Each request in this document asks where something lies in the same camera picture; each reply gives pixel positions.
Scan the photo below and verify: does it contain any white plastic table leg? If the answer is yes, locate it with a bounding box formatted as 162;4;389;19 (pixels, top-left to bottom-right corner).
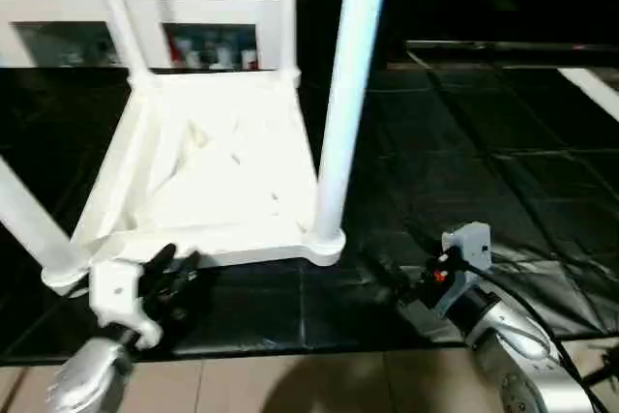
311;0;393;245
277;0;301;85
0;157;83;283
89;0;154;85

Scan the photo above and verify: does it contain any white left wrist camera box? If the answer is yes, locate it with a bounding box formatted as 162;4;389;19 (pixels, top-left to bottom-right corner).
87;258;165;351

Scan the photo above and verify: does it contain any white cabinet with glass doors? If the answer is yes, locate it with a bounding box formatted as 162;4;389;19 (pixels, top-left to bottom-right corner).
0;0;296;71

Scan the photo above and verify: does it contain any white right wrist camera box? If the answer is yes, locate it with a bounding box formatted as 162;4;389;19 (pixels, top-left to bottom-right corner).
440;222;492;274

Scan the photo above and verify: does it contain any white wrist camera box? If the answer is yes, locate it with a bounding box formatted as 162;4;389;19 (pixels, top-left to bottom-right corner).
440;222;492;274
87;258;165;351

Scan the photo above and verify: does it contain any dark low furniture silver edge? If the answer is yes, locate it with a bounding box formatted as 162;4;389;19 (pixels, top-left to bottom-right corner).
406;41;619;68

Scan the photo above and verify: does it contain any white plastic table top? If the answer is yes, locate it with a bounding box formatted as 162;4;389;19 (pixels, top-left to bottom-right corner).
44;67;347;296

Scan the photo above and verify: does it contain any black work mat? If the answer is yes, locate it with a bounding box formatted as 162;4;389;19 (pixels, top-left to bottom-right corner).
0;60;619;366

